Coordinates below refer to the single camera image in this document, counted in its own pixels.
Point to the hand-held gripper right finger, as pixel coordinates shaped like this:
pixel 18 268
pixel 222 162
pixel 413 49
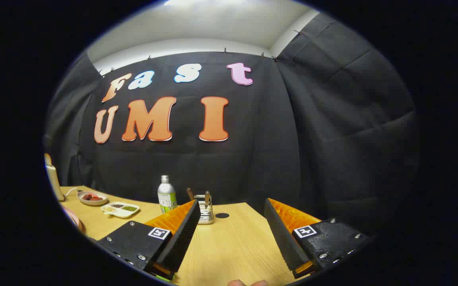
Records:
pixel 282 238

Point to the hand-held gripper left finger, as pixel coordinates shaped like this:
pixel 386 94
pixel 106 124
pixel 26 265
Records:
pixel 181 238

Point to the silver bottle with green label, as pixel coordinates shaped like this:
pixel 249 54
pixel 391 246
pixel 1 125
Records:
pixel 167 198

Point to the pile of green mung beans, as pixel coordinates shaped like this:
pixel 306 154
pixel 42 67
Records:
pixel 129 208

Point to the white divided dish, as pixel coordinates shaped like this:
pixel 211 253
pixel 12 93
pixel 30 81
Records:
pixel 121 213

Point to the pile of yellow soybeans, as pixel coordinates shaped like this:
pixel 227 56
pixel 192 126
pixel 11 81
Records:
pixel 108 209

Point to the black backdrop cloth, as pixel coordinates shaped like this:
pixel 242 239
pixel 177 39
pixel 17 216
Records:
pixel 272 151

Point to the red-brown meat piece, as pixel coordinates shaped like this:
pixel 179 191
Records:
pixel 97 197
pixel 87 196

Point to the round white plate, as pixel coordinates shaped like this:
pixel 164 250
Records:
pixel 94 202

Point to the pink round plate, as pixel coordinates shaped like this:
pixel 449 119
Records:
pixel 72 217

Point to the cream white toaster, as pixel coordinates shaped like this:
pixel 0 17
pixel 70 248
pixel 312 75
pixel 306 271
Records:
pixel 54 178

